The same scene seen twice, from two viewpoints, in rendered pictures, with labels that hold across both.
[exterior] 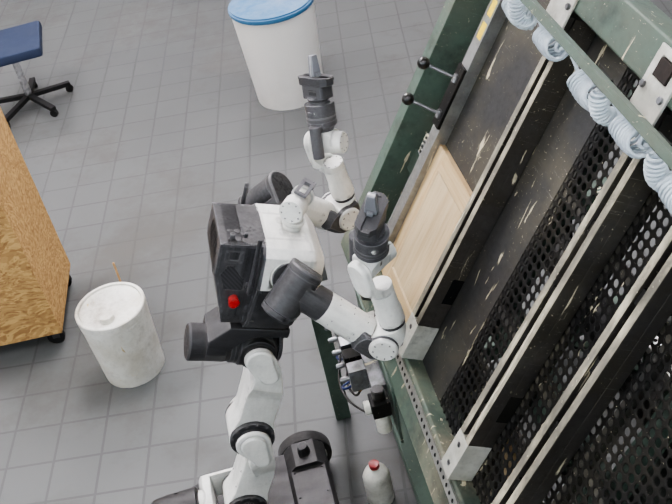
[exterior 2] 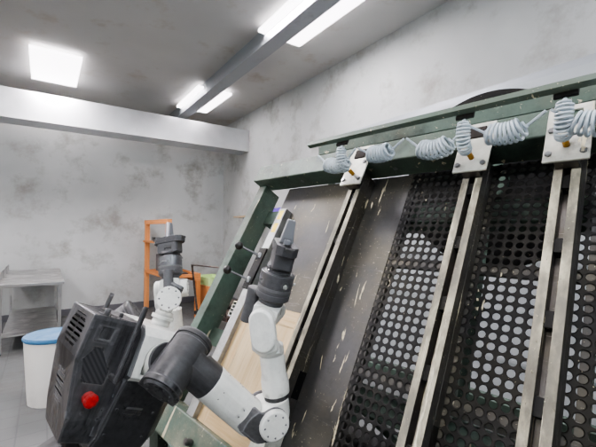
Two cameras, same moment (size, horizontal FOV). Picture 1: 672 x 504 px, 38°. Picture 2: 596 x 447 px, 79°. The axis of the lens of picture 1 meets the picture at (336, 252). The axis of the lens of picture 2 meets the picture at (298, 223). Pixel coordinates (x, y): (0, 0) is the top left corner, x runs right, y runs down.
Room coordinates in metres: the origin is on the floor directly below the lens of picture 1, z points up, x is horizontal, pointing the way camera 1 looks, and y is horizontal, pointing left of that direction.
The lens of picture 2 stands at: (1.07, 0.46, 1.62)
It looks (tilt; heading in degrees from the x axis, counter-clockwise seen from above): 1 degrees up; 321
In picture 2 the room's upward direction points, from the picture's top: straight up
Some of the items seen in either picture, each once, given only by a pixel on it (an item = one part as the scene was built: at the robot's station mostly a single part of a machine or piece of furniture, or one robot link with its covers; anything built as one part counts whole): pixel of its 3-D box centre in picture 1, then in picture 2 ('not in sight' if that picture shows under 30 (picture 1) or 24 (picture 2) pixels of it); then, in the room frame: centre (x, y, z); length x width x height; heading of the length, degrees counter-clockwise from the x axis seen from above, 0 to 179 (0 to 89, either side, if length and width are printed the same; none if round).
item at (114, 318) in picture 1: (119, 326); not in sight; (3.17, 0.98, 0.24); 0.32 x 0.30 x 0.47; 176
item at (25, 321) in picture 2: not in sight; (32, 301); (7.96, 0.09, 0.50); 1.99 x 0.74 x 1.00; 176
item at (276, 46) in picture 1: (281, 47); (53, 365); (5.25, 0.06, 0.31); 0.50 x 0.50 x 0.62
